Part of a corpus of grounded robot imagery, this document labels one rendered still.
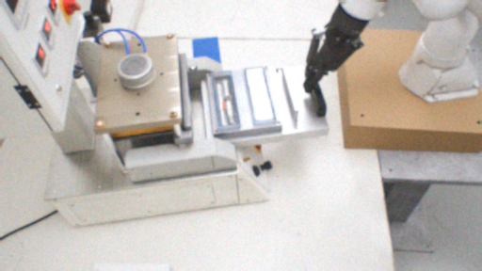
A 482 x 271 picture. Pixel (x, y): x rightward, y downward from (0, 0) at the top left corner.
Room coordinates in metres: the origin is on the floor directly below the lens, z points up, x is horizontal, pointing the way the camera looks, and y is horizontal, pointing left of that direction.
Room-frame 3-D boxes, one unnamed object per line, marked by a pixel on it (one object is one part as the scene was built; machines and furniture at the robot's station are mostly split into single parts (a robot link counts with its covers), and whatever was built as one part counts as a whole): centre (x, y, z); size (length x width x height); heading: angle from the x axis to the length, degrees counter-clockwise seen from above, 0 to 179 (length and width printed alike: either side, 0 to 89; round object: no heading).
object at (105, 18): (1.32, 0.48, 0.83); 0.09 x 0.06 x 0.07; 1
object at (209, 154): (0.52, 0.13, 0.96); 0.25 x 0.05 x 0.07; 94
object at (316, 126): (0.67, -0.07, 0.97); 0.30 x 0.22 x 0.08; 94
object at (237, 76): (0.66, -0.02, 0.98); 0.20 x 0.17 x 0.03; 4
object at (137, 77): (0.67, 0.24, 1.08); 0.31 x 0.24 x 0.13; 4
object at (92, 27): (0.86, 0.35, 1.05); 0.15 x 0.05 x 0.15; 4
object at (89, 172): (0.65, 0.24, 0.93); 0.46 x 0.35 x 0.01; 94
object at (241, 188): (0.67, 0.20, 0.84); 0.53 x 0.37 x 0.17; 94
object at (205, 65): (0.79, 0.14, 0.96); 0.26 x 0.05 x 0.07; 94
